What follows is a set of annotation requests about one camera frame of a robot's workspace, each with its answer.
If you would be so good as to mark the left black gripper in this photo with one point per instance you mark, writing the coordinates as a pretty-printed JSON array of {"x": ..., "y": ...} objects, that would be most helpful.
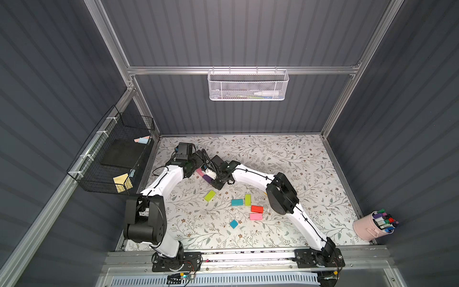
[{"x": 197, "y": 164}]

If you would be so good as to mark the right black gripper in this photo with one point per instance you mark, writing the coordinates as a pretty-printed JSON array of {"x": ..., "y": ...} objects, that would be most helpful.
[{"x": 218, "y": 178}]

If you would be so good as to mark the purple block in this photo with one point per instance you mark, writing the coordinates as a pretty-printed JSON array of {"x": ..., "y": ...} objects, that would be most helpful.
[{"x": 207, "y": 178}]

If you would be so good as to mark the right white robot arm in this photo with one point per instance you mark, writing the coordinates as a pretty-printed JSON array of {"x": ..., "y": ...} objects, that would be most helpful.
[{"x": 282, "y": 198}]

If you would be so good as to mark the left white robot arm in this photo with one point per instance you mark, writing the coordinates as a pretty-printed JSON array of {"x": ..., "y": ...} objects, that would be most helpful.
[{"x": 145, "y": 215}]

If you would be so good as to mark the pastel eraser blocks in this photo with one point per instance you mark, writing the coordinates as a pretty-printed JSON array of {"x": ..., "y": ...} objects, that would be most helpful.
[{"x": 143, "y": 140}]

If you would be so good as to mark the lime green block left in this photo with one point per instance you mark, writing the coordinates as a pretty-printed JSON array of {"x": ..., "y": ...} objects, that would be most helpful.
[{"x": 209, "y": 196}]

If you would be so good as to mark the lime green block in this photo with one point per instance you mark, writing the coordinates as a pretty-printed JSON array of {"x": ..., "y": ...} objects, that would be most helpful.
[
  {"x": 248, "y": 200},
  {"x": 209, "y": 196}
]

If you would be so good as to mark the teal rectangular block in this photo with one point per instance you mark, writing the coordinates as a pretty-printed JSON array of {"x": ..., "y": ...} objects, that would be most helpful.
[{"x": 237, "y": 202}]

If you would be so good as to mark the lime green block centre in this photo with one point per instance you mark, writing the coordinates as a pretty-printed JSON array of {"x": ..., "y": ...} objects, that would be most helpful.
[{"x": 248, "y": 200}]

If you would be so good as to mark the red block centre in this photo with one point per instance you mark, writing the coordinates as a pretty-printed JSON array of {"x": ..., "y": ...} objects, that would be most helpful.
[{"x": 257, "y": 209}]

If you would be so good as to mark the small teal cube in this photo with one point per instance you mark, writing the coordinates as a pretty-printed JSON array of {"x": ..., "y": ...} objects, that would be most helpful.
[{"x": 234, "y": 224}]

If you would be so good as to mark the pink block bottom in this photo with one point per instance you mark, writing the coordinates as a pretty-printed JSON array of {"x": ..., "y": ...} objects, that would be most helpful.
[{"x": 255, "y": 217}]

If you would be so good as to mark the black pad in basket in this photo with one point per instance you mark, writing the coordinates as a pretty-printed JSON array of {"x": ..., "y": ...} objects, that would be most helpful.
[{"x": 123, "y": 154}]

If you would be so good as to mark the yellow sticky note pad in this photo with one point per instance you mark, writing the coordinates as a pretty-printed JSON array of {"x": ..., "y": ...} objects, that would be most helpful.
[{"x": 123, "y": 183}]

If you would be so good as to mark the white bottle in basket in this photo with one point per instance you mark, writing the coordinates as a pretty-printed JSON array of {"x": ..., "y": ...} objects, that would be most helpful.
[{"x": 267, "y": 93}]

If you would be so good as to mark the pink marker cup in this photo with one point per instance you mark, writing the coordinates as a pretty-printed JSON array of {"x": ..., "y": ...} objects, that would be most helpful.
[{"x": 375, "y": 225}]

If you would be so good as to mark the black wire basket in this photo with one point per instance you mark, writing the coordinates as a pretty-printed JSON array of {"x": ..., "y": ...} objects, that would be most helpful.
[{"x": 87, "y": 170}]

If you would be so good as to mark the white wire mesh basket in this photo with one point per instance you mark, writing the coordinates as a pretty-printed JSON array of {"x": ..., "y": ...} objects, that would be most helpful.
[{"x": 241, "y": 84}]

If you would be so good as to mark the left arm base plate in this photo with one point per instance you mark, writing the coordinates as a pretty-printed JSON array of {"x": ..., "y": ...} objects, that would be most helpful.
[{"x": 187, "y": 262}]

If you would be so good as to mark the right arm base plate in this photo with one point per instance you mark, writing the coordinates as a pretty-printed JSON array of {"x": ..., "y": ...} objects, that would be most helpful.
[{"x": 309, "y": 258}]

